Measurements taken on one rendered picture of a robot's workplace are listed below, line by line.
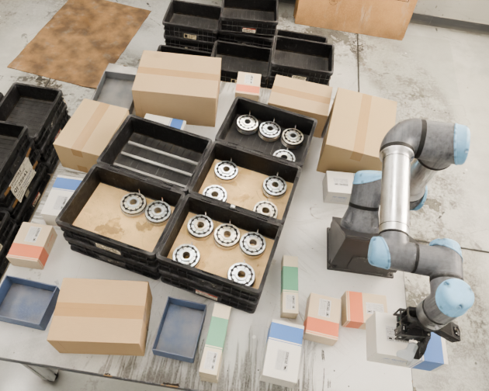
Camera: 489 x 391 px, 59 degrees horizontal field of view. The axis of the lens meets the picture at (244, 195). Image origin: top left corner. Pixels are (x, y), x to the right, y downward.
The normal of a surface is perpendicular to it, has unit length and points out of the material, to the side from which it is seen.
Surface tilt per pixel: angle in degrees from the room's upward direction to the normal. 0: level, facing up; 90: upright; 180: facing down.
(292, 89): 0
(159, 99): 90
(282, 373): 0
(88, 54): 0
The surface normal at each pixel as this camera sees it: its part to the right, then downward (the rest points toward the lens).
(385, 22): -0.11, 0.60
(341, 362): 0.08, -0.56
